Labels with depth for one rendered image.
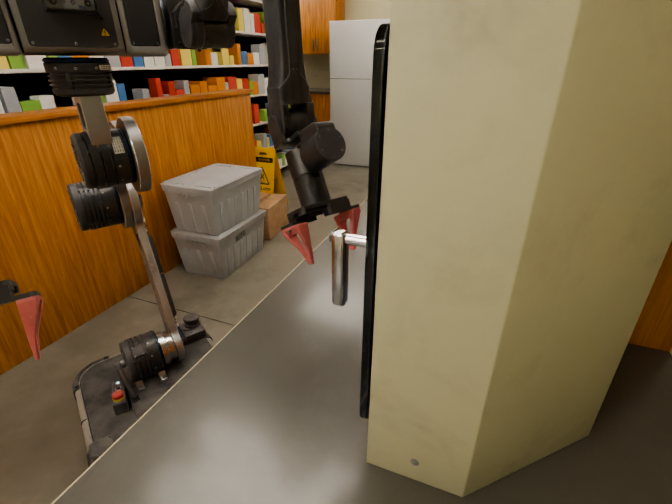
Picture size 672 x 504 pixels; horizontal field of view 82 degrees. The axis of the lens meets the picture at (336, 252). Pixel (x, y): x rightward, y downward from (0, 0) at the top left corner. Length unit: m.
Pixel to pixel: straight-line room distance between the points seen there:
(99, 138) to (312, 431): 0.87
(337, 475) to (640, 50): 0.47
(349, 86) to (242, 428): 5.17
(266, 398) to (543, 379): 0.35
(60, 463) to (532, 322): 1.81
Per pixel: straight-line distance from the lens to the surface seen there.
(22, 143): 2.36
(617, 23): 0.32
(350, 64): 5.50
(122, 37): 1.14
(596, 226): 0.38
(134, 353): 1.64
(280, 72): 0.72
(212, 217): 2.59
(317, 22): 6.06
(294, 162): 0.71
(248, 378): 0.62
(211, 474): 0.53
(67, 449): 2.00
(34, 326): 0.58
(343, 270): 0.41
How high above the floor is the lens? 1.37
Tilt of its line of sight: 26 degrees down
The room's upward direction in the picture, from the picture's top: straight up
